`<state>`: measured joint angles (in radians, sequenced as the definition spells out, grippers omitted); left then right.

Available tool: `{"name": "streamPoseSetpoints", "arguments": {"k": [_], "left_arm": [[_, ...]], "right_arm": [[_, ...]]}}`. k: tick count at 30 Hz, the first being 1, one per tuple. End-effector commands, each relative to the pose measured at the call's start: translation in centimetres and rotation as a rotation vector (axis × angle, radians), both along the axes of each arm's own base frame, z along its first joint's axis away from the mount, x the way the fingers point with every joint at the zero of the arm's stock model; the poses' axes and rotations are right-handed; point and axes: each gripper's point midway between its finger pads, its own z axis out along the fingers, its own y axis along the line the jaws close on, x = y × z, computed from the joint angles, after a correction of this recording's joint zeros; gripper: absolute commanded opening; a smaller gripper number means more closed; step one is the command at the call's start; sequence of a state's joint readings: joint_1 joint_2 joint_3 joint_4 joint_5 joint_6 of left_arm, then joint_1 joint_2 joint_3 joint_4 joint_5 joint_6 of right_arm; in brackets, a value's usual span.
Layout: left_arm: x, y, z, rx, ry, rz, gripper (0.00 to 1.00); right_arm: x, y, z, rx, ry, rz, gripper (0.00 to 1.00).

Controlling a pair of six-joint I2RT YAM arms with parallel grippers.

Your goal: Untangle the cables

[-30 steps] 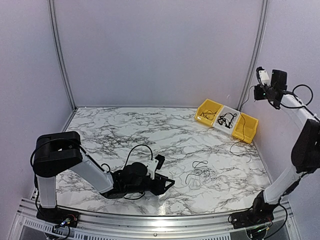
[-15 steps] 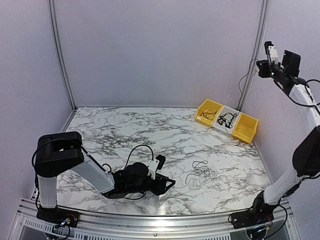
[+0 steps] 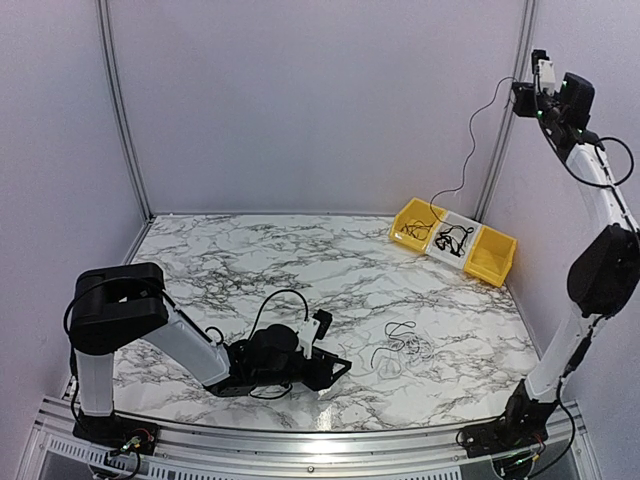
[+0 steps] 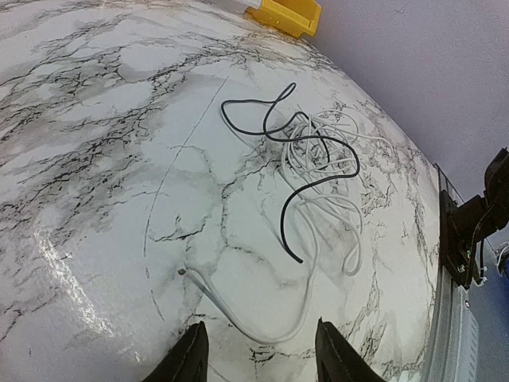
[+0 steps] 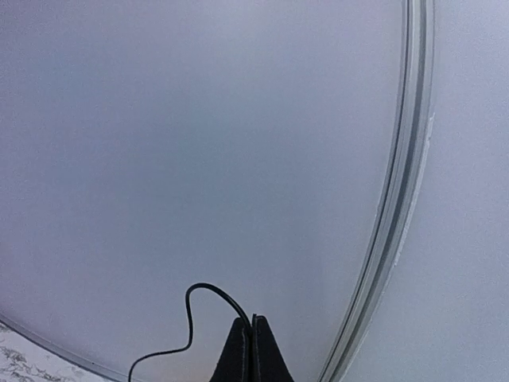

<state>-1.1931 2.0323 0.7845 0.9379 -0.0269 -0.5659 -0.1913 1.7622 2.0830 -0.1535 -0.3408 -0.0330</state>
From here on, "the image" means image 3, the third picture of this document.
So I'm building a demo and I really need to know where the black earphone cable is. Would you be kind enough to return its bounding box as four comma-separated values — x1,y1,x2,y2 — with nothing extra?
432,223,475,260

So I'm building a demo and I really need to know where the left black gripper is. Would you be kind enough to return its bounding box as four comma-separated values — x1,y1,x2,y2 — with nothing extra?
254,347,352,392

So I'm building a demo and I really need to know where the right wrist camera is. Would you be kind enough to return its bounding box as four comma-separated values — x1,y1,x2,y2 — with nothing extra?
531,49,556,95

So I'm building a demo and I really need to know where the yellow bin right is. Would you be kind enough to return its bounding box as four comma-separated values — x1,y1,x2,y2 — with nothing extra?
463,225,517,288

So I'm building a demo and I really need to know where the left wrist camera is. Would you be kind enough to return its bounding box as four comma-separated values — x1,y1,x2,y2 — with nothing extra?
297,309,333,360

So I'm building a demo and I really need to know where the black cable tangle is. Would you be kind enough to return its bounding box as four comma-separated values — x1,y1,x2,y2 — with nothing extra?
369,320,418,369

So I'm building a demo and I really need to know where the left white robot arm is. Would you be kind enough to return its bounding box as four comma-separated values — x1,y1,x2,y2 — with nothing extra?
63,262,352,445

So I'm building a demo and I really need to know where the yellow bin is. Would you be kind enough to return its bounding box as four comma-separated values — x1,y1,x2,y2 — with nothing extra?
463,225,517,288
389,197,448,254

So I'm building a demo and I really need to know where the aluminium front rail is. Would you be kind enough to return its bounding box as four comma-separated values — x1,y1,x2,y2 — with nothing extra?
16,396,604,479

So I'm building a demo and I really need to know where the yellow bin left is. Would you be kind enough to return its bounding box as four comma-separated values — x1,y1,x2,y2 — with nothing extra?
389,197,448,254

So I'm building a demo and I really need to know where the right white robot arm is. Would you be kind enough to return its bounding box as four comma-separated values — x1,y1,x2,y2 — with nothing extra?
490,72,639,448

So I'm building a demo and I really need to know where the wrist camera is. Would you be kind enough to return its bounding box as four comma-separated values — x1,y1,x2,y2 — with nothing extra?
297,309,333,360
531,49,556,95

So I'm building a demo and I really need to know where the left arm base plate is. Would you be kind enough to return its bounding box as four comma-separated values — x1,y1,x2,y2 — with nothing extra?
73,417,160,455

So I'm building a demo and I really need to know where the white bin middle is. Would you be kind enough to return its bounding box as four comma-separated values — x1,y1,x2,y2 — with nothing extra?
426,211,482,270

